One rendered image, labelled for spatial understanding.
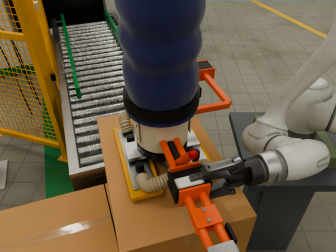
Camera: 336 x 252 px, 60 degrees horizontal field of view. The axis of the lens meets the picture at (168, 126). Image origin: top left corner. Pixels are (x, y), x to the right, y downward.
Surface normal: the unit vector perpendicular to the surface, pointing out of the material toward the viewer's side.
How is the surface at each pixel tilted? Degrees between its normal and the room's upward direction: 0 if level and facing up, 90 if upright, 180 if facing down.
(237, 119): 0
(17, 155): 0
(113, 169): 0
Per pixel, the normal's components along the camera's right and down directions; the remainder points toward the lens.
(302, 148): 0.04, -0.65
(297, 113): -0.67, 0.44
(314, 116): -0.47, 0.51
